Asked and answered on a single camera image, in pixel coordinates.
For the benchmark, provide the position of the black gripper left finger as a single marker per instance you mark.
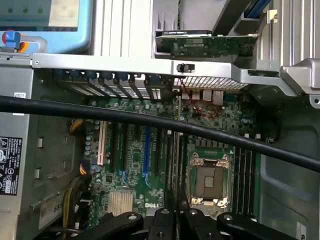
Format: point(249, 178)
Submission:
point(163, 225)

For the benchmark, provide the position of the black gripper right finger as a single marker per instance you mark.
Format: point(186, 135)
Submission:
point(197, 225)

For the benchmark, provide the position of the black RAM slot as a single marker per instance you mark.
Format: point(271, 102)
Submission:
point(182, 162)
point(247, 180)
point(236, 180)
point(168, 170)
point(242, 180)
point(253, 180)
point(186, 162)

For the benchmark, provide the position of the CPU socket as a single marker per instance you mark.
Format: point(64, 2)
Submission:
point(210, 182)

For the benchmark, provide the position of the silver chipset heat sink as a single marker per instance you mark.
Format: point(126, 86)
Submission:
point(120, 203)

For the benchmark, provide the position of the long black expansion slot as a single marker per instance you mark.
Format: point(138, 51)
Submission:
point(125, 147)
point(158, 150)
point(114, 147)

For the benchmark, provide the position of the green Dell motherboard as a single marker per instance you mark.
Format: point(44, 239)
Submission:
point(132, 155)

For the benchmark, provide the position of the blue expansion slot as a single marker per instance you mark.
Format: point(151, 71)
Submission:
point(147, 150)

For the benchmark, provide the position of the socket locking lever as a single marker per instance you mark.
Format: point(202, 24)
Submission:
point(241, 155)

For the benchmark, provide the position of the grey metal PC case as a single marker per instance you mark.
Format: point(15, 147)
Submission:
point(287, 200)

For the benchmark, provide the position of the short black expansion slot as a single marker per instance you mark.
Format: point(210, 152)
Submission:
point(137, 131)

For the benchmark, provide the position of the white expansion slot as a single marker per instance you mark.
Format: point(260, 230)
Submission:
point(101, 145)

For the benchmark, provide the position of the blue card retention clip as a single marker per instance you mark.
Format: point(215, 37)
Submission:
point(61, 75)
point(77, 75)
point(122, 77)
point(92, 76)
point(153, 80)
point(106, 77)

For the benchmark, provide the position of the green graphics card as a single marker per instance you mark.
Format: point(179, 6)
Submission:
point(207, 46)

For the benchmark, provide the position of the silver power supply unit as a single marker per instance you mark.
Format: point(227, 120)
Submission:
point(15, 120)

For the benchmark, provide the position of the blue plastic box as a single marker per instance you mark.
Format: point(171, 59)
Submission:
point(67, 42)

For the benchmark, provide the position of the blue disk caddy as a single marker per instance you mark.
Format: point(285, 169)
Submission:
point(257, 7)

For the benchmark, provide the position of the red and blue knob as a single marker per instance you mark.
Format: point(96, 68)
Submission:
point(11, 38)

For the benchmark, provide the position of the black intrusion switch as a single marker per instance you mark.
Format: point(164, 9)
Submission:
point(183, 68)

